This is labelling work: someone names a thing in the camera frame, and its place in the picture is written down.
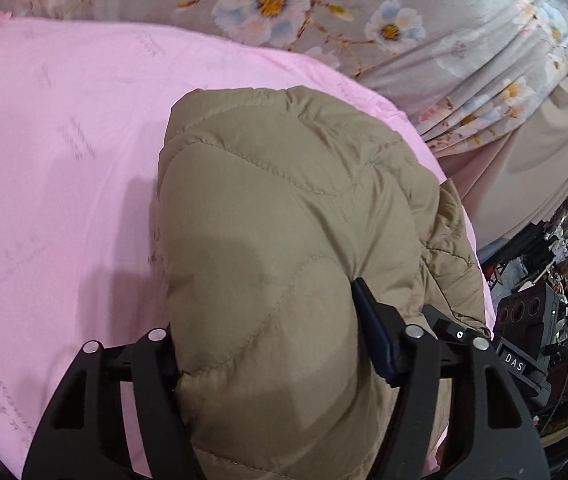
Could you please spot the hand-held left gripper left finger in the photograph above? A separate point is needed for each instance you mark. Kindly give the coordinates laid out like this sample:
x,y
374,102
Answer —
x,y
156,362

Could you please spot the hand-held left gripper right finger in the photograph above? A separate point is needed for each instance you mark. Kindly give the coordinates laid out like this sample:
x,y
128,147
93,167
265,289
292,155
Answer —
x,y
379,342

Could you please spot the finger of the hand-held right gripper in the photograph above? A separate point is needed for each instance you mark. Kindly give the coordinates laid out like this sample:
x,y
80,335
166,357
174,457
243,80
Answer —
x,y
446,322

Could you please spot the khaki quilted jacket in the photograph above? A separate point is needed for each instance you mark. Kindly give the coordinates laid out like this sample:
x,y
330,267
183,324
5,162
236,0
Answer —
x,y
274,240

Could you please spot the black box labelled DAS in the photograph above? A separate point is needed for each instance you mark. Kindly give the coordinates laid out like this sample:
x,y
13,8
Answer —
x,y
519,312

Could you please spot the beige bed skirt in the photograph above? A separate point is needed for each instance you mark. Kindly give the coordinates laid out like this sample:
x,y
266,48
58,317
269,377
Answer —
x,y
524,175

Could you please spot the pink bed sheet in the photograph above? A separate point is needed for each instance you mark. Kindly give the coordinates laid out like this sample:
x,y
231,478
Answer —
x,y
64,185

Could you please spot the grey floral bed sheet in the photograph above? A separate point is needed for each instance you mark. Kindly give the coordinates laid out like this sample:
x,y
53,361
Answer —
x,y
414,70

